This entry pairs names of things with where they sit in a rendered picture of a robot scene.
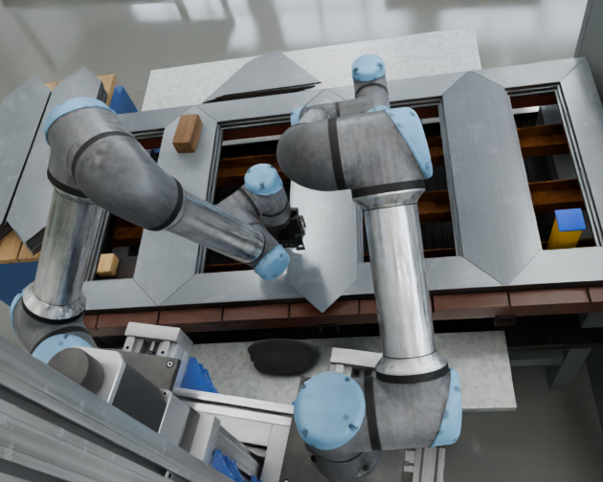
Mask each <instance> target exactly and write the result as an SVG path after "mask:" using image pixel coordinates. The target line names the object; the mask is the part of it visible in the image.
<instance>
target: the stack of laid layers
mask: <svg viewBox="0 0 603 482"><path fill-rule="evenodd" d="M504 90H505V94H506V98H507V103H508V108H509V113H510V117H511V121H512V126H513V131H514V135H515V140H516V144H517V149H518V153H519V158H520V163H521V168H522V172H523V176H524V181H525V190H526V194H527V199H528V203H529V208H530V212H531V217H532V222H533V227H534V230H535V235H536V240H537V245H538V249H539V251H542V245H541V240H540V236H539V232H538V227H537V223H536V218H535V213H534V209H533V205H532V200H531V196H530V191H529V186H528V182H527V178H526V173H525V165H524V160H523V156H522V151H521V147H520V143H519V138H518V133H517V129H516V124H515V120H514V116H513V111H512V106H511V102H510V100H511V99H518V98H527V97H536V96H544V95H553V94H554V96H555V99H556V103H557V106H558V110H559V114H560V117H561V121H562V124H563V127H564V131H565V135H566V139H567V142H568V146H569V152H570V155H571V159H572V162H573V166H574V170H575V173H576V177H577V181H578V185H579V187H580V191H581V195H582V198H583V202H584V206H585V209H586V212H587V216H588V219H589V223H590V227H591V230H592V237H593V241H594V244H595V246H596V247H603V231H602V228H601V225H600V221H599V218H598V214H597V211H596V207H595V204H594V200H593V198H592V191H591V188H590V184H589V181H588V177H587V174H586V170H585V167H584V164H583V161H582V157H581V154H580V150H579V147H578V143H577V140H576V137H575V133H574V130H573V126H572V123H571V119H570V113H569V110H568V107H567V104H566V100H565V96H564V93H563V89H562V86H561V82H552V83H545V84H536V85H528V86H520V87H512V88H504ZM325 98H328V99H330V100H332V101H333V102H336V101H342V100H345V99H343V98H341V97H339V96H338V95H336V94H334V93H333V92H331V91H329V90H328V89H324V90H323V91H321V92H320V93H319V94H318V95H317V96H316V97H314V98H313V99H312V100H310V101H309V102H308V103H307V104H306V105H305V106H312V105H318V104H319V103H320V102H321V101H322V100H324V99H325ZM390 107H391V109H392V108H401V107H409V108H412V109H413V110H418V109H427V108H436V107H437V108H438V115H439V124H440V132H441V139H442V147H443V155H444V163H445V170H446V179H447V187H448V194H449V202H450V210H451V217H452V225H453V234H454V241H455V249H456V256H463V254H462V246H461V240H460V232H459V224H458V211H457V203H456V196H455V189H454V181H453V174H452V167H451V159H450V151H449V144H448V137H447V129H446V122H445V115H444V107H443V100H442V96H438V97H429V98H422V99H406V100H398V101H390ZM284 124H291V114H283V115H275V116H267V117H258V118H249V119H242V120H226V121H218V122H217V125H216V130H215V137H214V144H213V151H212V162H211V169H210V176H209V182H208V189H207V195H206V202H208V203H210V204H212V205H213V204H214V197H215V191H216V183H217V176H218V169H219V163H220V155H221V148H222V142H223V134H224V132H225V131H234V130H241V129H250V128H259V127H267V126H276V125H284ZM164 131H165V128H161V129H152V130H145V131H136V132H130V133H131V134H132V135H133V136H134V138H135V139H136V140H137V141H138V142H140V141H149V140H158V139H163V136H164ZM356 208H357V261H358V263H367V262H364V233H363V209H362V208H361V207H360V206H359V205H357V204H356ZM110 215H111V212H109V211H107V210H105V209H104V208H103V209H102V213H101V217H100V223H99V226H98V230H97V234H96V238H95V242H94V246H93V249H92V252H91V256H90V260H89V264H88V268H87V271H86V275H85V278H84V281H98V280H95V277H96V273H97V269H98V266H99V262H100V258H101V251H102V247H103V243H104V238H105V235H106V231H107V227H108V223H109V219H110ZM207 252H208V248H206V247H203V246H201V245H199V248H198V254H197V260H196V267H195V274H204V273H205V267H206V260H207ZM595 286H603V280H595V281H579V282H563V283H547V284H529V285H513V286H497V287H480V288H464V289H447V290H431V291H429V296H442V295H459V294H476V293H493V292H510V291H527V290H544V289H561V288H578V287H586V288H587V287H595ZM357 299H358V300H360V299H375V296H374V294H364V295H348V296H340V297H339V298H338V299H337V300H336V301H341V300H357ZM306 302H309V301H308V300H307V299H306V298H304V297H299V298H283V299H266V300H250V301H233V302H216V303H200V304H184V305H167V306H150V307H134V308H118V309H101V310H85V311H84V316H86V315H102V314H119V313H137V312H154V311H159V312H161V311H170V310H188V309H205V308H224V307H238V306H256V305H273V304H291V303H306Z"/></svg>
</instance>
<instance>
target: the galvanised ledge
mask: <svg viewBox="0 0 603 482"><path fill-rule="evenodd" d="M301 341H304V342H308V343H312V344H314V345H316V346H317V347H318V352H319V356H318V357H317V358H316V359H315V362H314V364H313V365H312V366H310V367H307V368H306V370H304V371H303V372H301V373H299V374H292V375H281V374H272V373H266V372H263V371H260V370H257V369H256V368H255V366H254V363H253V362H252V361H251V359H250V354H249V352H248V350H247V349H248V347H249V346H250V345H251V343H253V341H248V342H227V343H205V344H193V345H192V348H191V350H190V356H191V357H193V358H197V360H198V363H202V364H203V366H204V369H208V370H209V373H210V376H211V378H212V383H213V385H214V387H215V388H216V390H217V391H218V393H219V394H223V395H229V396H236V397H241V398H247V399H254V400H260V401H266V402H272V403H279V404H285V405H291V404H292V402H294V401H295V400H296V397H297V394H298V389H299V384H300V379H301V376H305V377H314V376H316V375H318V374H320V373H324V372H329V371H330V366H331V362H330V358H331V353H332V348H333V347H336V348H344V349H351V350H359V351H367V352H374V353H382V345H381V339H380V336H376V337H355V338H334V339H312V340H301ZM435 347H436V350H437V351H438V352H439V353H440V354H441V355H443V356H444V357H445V358H446V359H447V361H448V367H449V368H453V369H456V370H457V371H458V374H459V379H460V393H461V408H462V412H478V411H515V410H516V408H517V406H516V400H515V394H514V388H513V382H512V376H511V370H510V364H509V358H508V352H507V346H506V340H505V334H504V331H483V332H462V333H440V334H435ZM382 354H383V353H382Z"/></svg>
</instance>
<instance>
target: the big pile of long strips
mask: <svg viewBox="0 0 603 482"><path fill-rule="evenodd" d="M103 85H104V84H103V83H102V81H101V80H100V79H98V78H97V77H96V76H95V75H93V74H92V73H91V72H90V71H88V70H87V69H86V68H85V67H84V66H83V67H81V68H80V69H79V70H77V71H76V72H74V73H73V74H72V75H70V76H69V77H67V78H66V79H64V80H63V81H62V82H60V83H59V84H58V85H57V86H56V87H54V89H53V91H52V90H50V89H49V88H48V87H47V86H46V85H45V84H44V83H43V82H41V81H40V80H38V79H37V78H36V77H32V78H31V79H29V80H28V81H27V82H25V83H24V84H22V85H21V86H19V87H18V88H17V89H15V90H14V91H12V92H11V93H10V94H8V95H7V96H5V97H4V98H3V100H2V103H1V105H0V240H1V239H2V238H3V237H4V236H6V235H7V234H8V233H10V232H11V231H12V230H14V232H15V233H16V234H17V236H18V237H19V238H20V239H21V241H22V242H23V243H24V245H25V246H26V247H27V248H28V250H29V251H30V252H31V254H32V255H35V254H37V253H38V252H40V251H41V247H42V242H43V237H44V232H45V229H46V224H47V219H48V214H49V209H50V204H51V200H52V195H53V190H54V187H53V186H52V185H51V184H50V182H49V181H48V179H47V169H48V163H49V159H50V154H51V147H50V146H49V145H48V144H47V142H46V140H45V135H44V122H45V120H46V118H47V116H48V115H49V113H50V112H51V111H52V110H53V109H54V108H55V107H56V106H58V105H60V104H61V103H63V102H64V101H65V100H68V99H73V98H81V97H87V98H93V99H98V100H100V101H102V102H103V103H106V100H107V93H106V91H105V90H104V87H103Z"/></svg>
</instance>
